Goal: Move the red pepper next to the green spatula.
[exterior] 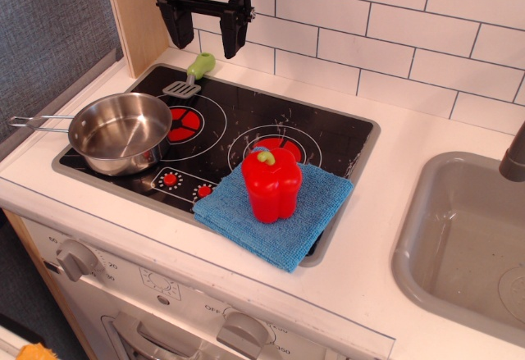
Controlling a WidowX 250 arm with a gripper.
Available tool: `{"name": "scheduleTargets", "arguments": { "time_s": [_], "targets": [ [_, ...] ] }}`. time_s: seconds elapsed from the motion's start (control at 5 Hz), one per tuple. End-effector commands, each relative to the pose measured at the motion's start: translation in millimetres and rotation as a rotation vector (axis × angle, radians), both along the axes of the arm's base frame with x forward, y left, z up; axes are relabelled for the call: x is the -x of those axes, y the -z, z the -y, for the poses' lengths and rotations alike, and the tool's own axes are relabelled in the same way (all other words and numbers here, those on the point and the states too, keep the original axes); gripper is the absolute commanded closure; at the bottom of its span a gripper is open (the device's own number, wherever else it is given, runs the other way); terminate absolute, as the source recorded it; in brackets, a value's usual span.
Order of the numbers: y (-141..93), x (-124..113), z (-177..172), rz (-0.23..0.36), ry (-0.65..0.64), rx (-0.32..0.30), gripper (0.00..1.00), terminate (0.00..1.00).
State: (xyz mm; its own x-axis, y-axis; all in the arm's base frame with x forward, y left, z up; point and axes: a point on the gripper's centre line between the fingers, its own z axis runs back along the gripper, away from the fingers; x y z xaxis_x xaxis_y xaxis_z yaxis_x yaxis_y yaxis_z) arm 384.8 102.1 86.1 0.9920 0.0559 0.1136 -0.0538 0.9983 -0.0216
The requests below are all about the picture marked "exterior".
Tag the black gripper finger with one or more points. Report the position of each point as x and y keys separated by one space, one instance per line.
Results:
x=233 y=32
x=178 y=22

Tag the red toy bell pepper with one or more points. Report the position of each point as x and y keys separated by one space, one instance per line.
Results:
x=273 y=180

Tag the wooden side panel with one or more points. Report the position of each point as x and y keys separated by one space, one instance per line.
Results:
x=141 y=31

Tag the stainless steel pot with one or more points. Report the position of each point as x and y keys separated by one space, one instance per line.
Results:
x=121 y=134

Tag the black toy stovetop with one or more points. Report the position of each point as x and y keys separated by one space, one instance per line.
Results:
x=215 y=129

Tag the blue folded cloth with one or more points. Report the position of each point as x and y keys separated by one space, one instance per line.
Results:
x=283 y=243

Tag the grey timer knob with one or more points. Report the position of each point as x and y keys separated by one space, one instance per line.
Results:
x=76 y=259

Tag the grey oven knob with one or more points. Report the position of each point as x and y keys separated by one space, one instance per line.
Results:
x=244 y=334

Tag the grey faucet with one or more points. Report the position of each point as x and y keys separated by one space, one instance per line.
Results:
x=512 y=164

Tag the grey plastic sink basin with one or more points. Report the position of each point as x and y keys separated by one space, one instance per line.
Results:
x=460 y=253

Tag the orange object at corner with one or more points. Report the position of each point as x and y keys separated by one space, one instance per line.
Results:
x=36 y=352

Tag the green handled grey spatula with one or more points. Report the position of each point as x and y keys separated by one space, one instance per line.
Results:
x=203 y=63

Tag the grey oven door handle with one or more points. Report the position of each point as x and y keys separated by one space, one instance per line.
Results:
x=157 y=339

